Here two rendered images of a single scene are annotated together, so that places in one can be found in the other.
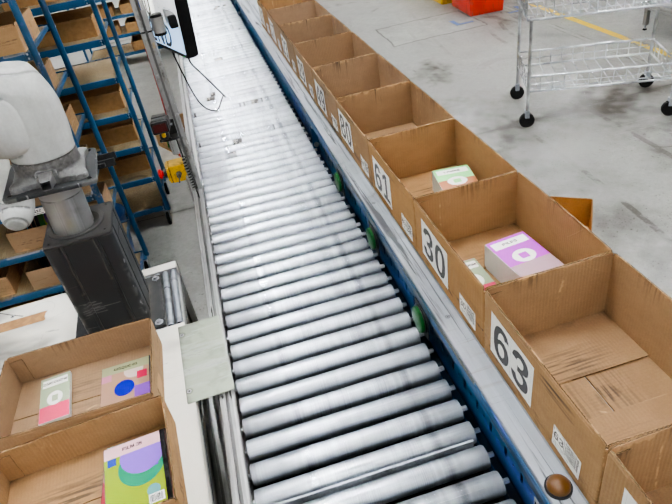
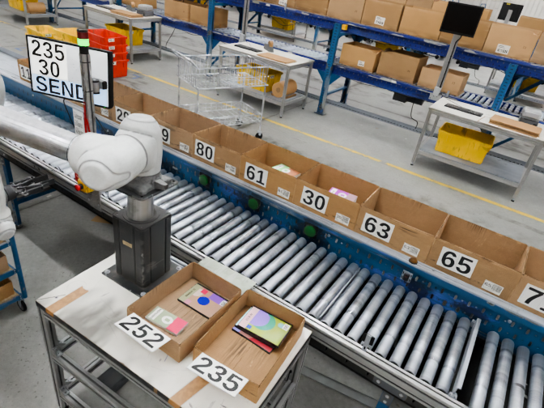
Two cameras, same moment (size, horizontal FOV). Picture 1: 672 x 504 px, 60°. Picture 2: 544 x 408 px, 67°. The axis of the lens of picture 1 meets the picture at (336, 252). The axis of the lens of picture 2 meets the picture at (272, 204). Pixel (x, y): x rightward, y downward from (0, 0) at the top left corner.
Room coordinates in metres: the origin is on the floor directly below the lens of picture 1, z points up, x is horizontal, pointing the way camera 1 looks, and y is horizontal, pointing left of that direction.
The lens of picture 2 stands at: (0.09, 1.48, 2.09)
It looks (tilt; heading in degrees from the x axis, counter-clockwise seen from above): 31 degrees down; 308
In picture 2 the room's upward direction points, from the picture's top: 9 degrees clockwise
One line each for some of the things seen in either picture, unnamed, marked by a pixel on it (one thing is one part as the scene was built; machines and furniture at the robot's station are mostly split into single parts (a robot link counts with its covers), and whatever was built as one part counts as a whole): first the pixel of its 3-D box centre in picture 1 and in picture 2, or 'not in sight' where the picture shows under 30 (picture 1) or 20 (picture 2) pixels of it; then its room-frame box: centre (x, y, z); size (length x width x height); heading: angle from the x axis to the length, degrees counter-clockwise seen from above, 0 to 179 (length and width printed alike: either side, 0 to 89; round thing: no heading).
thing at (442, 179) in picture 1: (457, 190); (284, 175); (1.47, -0.39, 0.92); 0.16 x 0.11 x 0.07; 1
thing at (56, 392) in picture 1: (56, 398); (166, 320); (1.08, 0.77, 0.76); 0.16 x 0.07 x 0.02; 15
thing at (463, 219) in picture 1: (502, 251); (335, 195); (1.09, -0.39, 0.96); 0.39 x 0.29 x 0.17; 9
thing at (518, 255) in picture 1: (522, 265); (340, 200); (1.08, -0.44, 0.92); 0.16 x 0.11 x 0.07; 15
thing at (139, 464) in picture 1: (137, 475); (265, 325); (0.78, 0.50, 0.79); 0.19 x 0.14 x 0.02; 14
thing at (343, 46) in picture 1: (335, 66); (145, 114); (2.64, -0.15, 0.96); 0.39 x 0.29 x 0.17; 9
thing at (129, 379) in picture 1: (128, 388); (204, 301); (1.07, 0.58, 0.76); 0.19 x 0.14 x 0.02; 11
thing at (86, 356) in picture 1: (82, 388); (186, 307); (1.06, 0.69, 0.80); 0.38 x 0.28 x 0.10; 100
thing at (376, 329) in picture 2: not in sight; (384, 316); (0.49, -0.02, 0.72); 0.52 x 0.05 x 0.05; 99
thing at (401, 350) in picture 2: not in sight; (410, 330); (0.36, -0.04, 0.72); 0.52 x 0.05 x 0.05; 99
